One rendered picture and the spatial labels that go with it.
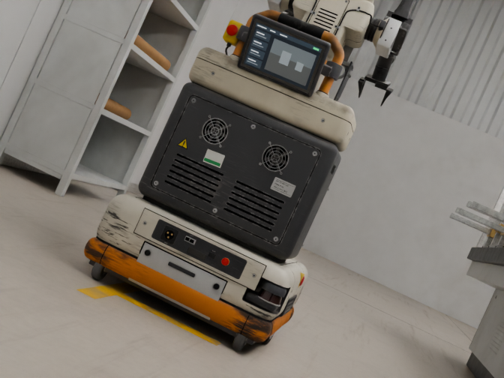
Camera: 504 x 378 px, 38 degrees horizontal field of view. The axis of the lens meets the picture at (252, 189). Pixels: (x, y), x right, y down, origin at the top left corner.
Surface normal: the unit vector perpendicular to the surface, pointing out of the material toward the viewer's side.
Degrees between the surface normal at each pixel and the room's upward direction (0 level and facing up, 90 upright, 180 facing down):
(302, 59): 115
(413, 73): 90
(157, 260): 90
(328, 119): 90
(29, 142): 90
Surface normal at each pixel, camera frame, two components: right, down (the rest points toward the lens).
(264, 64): -0.33, 0.32
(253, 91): -0.17, -0.07
